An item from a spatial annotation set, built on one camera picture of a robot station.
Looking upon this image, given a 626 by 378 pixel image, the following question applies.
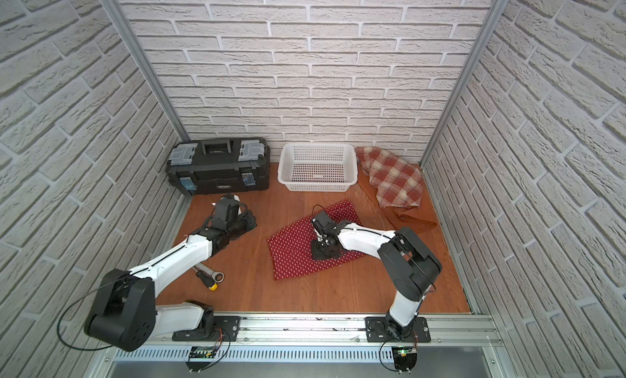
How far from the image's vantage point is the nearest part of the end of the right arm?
66 cm

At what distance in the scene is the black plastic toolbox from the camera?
0.97 m

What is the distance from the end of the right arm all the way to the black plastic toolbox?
0.39 m
